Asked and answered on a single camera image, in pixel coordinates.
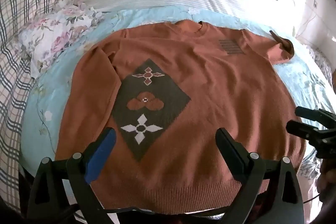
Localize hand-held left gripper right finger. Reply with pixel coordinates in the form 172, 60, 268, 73
215, 128, 305, 224

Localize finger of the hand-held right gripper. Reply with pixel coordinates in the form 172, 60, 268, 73
294, 106, 336, 125
286, 120, 336, 148

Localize orange patterned sweater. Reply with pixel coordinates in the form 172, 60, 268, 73
55, 20, 306, 215

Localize plaid blanket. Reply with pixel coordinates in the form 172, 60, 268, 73
0, 0, 80, 214

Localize pink floral cloth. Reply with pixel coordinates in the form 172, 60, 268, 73
20, 0, 106, 79

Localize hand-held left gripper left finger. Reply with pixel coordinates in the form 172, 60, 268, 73
27, 127, 116, 224

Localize light blue floral blanket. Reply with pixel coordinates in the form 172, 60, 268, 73
20, 7, 335, 184

